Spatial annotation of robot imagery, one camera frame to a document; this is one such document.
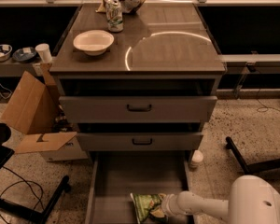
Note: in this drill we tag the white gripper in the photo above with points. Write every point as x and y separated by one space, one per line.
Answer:
168 203

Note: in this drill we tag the green jalapeno chip bag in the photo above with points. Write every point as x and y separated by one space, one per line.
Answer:
144 204

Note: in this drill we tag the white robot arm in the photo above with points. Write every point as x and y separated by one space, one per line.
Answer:
252 200

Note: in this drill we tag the bottom grey drawer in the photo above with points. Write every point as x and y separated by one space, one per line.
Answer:
117 175

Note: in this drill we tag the grey drawer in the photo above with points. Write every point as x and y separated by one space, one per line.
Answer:
138 109
117 175
139 141

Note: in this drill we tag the middle grey drawer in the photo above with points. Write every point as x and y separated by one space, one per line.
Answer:
139 141

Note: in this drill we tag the top grey drawer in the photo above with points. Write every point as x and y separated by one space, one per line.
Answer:
138 109

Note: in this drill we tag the grey drawer cabinet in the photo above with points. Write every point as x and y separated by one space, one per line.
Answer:
163 50

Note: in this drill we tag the white small bottle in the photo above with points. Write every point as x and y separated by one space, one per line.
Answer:
196 160

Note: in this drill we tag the black stand leg right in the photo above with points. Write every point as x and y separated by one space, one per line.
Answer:
250 169

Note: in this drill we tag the black stand leg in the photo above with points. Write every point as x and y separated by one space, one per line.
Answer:
250 169
39 214

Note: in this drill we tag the black stand leg left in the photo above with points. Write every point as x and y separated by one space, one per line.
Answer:
39 214

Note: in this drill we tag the white cardboard box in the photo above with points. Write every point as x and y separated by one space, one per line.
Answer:
68 152

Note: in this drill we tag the open cardboard box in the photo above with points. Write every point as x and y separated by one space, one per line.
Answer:
32 112

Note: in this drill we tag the white paper cup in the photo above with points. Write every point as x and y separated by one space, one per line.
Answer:
44 52

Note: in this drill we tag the green white soda can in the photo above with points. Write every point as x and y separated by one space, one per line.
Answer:
114 15

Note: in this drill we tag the blue bowl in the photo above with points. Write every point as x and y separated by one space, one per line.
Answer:
24 55

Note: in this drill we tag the grey side shelf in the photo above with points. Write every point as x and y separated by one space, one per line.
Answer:
11 68

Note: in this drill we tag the white patterned bowl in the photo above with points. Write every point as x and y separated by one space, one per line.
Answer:
5 52

